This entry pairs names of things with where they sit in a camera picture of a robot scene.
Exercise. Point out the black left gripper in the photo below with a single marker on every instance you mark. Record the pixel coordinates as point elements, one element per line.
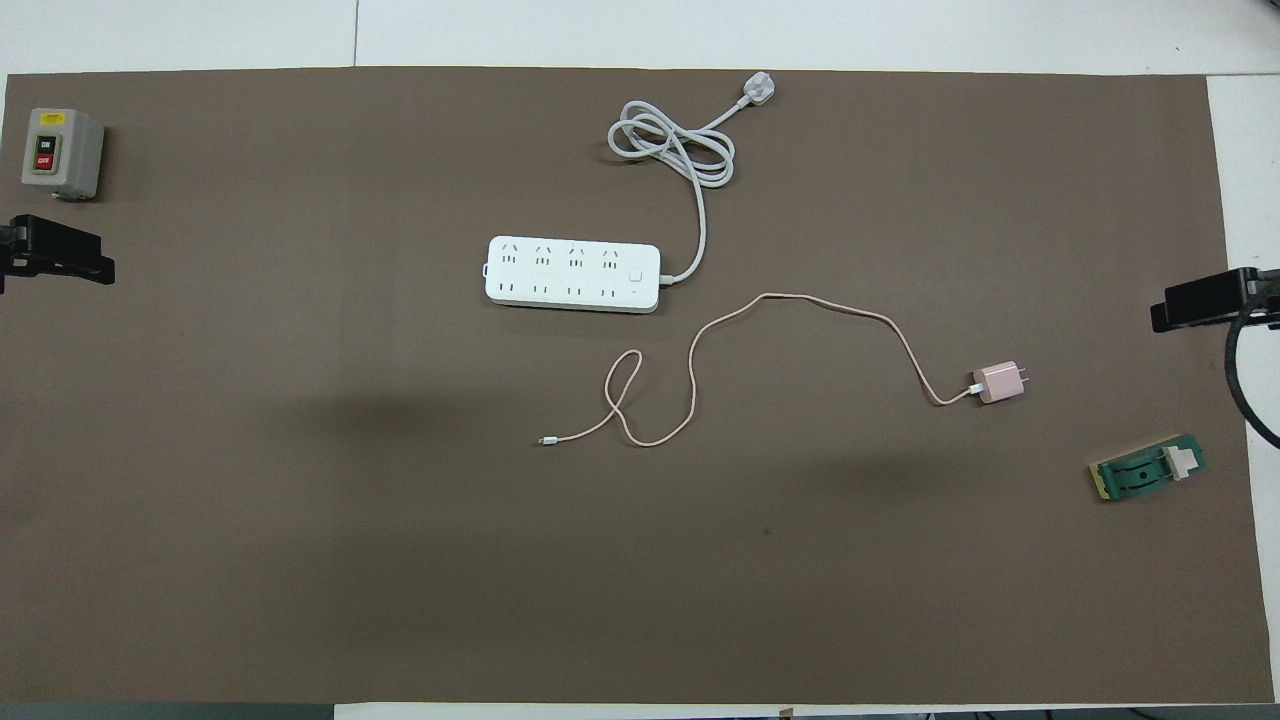
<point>5,250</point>

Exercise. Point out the brown table mat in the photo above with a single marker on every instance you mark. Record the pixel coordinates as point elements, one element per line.
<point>300,500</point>

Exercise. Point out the green knife switch block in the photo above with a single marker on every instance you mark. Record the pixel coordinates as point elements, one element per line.
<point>1140,475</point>

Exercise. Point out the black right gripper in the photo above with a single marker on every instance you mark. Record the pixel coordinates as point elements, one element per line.
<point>1268,295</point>

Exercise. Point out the white power strip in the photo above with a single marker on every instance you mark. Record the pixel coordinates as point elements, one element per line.
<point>570,275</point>

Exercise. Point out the grey on-off switch box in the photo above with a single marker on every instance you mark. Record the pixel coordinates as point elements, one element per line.
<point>70,150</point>

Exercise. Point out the pink charger adapter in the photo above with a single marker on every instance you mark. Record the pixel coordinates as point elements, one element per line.
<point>995,382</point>

